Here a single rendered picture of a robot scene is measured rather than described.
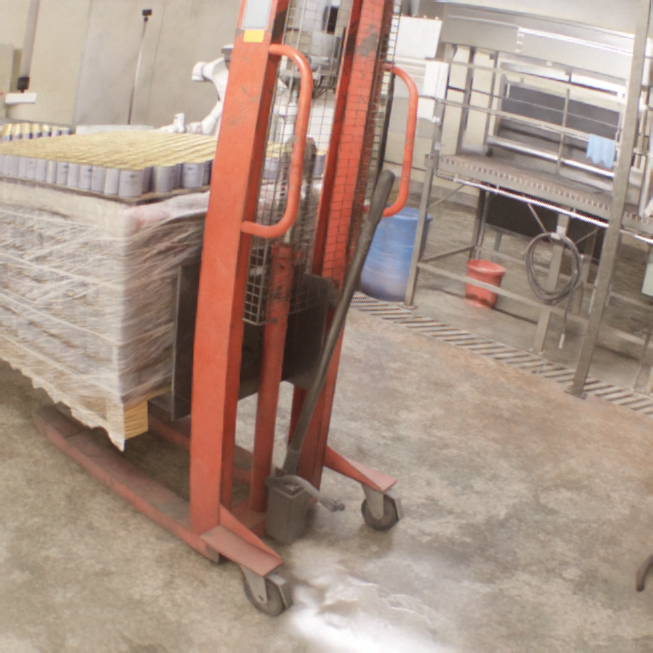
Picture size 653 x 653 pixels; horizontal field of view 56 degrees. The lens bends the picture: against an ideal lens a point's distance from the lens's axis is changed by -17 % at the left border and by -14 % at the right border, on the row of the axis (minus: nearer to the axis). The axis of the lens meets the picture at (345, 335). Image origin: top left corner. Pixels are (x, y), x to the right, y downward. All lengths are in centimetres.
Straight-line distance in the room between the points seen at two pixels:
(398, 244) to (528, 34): 184
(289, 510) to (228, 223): 95
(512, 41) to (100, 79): 381
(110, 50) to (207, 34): 132
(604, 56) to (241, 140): 299
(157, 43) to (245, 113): 421
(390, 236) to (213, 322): 312
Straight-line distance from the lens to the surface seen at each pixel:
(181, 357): 203
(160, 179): 190
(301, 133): 164
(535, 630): 229
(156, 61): 589
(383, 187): 183
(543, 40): 445
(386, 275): 496
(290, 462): 222
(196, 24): 558
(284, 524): 231
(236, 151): 176
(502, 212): 600
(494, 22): 459
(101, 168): 193
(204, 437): 204
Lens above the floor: 151
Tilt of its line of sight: 21 degrees down
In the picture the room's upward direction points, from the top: 9 degrees clockwise
